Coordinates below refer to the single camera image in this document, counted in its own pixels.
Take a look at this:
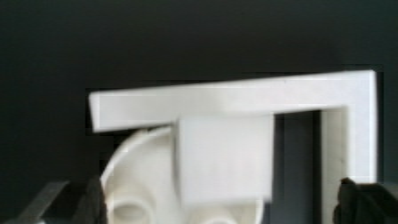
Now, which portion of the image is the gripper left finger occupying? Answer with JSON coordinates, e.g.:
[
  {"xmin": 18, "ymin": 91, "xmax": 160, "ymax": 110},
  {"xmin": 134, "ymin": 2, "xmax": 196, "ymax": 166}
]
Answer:
[{"xmin": 16, "ymin": 176, "xmax": 109, "ymax": 224}]

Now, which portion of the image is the white U-shaped fence wall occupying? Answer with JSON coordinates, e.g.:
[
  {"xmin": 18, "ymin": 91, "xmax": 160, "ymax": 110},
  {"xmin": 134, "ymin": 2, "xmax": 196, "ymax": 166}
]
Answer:
[{"xmin": 89, "ymin": 70, "xmax": 377, "ymax": 224}]

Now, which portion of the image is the white stool leg with tag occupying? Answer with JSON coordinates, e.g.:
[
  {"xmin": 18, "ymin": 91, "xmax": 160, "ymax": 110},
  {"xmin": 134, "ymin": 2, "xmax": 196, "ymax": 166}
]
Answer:
[{"xmin": 176, "ymin": 115, "xmax": 274, "ymax": 205}]

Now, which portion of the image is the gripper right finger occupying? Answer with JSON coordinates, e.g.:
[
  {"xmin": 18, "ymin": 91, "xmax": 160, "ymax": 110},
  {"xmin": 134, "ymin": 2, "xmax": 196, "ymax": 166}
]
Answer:
[{"xmin": 333, "ymin": 178, "xmax": 398, "ymax": 224}]

